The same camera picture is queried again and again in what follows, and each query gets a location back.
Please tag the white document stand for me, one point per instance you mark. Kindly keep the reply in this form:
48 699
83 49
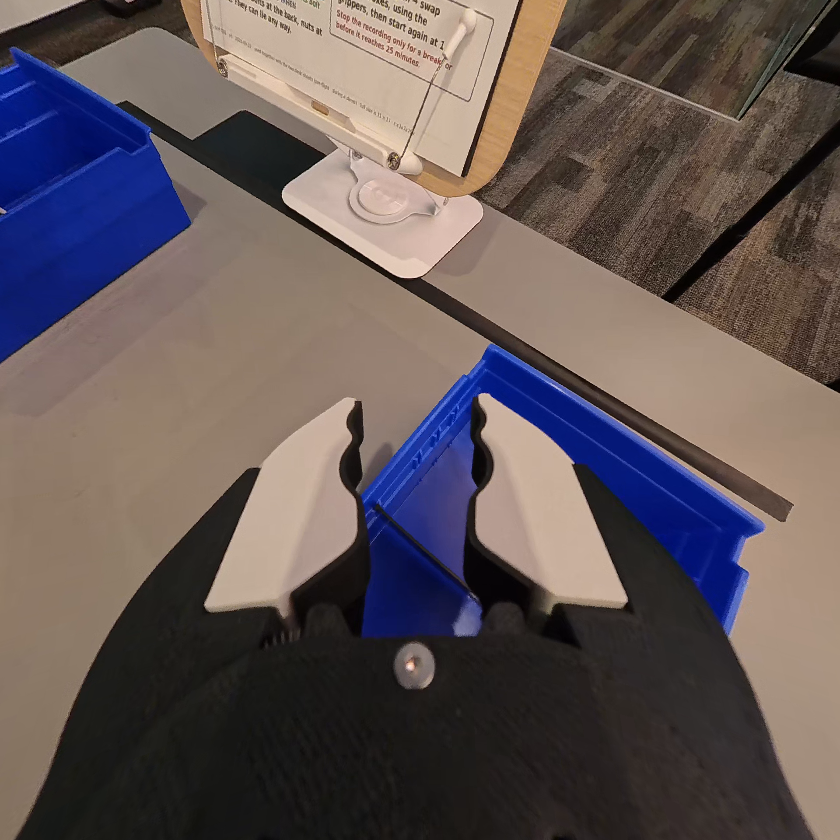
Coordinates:
407 243

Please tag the wooden document board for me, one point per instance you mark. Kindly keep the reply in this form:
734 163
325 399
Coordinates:
518 131

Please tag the printed instruction sheet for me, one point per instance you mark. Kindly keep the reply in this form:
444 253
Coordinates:
367 85

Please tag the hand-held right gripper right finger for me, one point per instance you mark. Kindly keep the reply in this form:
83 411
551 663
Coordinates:
544 525

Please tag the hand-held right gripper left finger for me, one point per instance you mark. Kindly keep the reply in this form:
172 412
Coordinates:
289 518

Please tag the blue plastic bin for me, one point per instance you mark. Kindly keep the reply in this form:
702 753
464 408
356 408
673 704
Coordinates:
590 446
98 229

